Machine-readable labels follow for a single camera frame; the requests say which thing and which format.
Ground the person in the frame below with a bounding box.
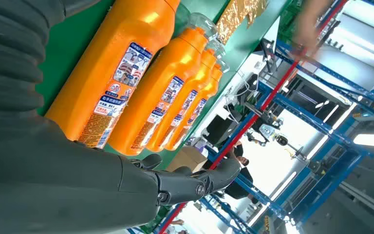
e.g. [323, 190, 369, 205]
[224, 143, 255, 201]

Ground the black carry bag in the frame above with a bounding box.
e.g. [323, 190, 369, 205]
[203, 115, 239, 146]

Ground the yellow taped cardboard mat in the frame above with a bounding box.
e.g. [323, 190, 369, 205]
[216, 0, 268, 46]

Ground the red metal bar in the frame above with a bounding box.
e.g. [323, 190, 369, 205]
[157, 0, 349, 234]

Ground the brown cardboard box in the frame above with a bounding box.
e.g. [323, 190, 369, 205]
[166, 146, 208, 174]

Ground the black device on stand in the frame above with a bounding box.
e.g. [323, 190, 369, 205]
[245, 106, 305, 160]

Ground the blue metal rack frame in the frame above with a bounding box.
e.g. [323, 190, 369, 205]
[203, 0, 374, 234]

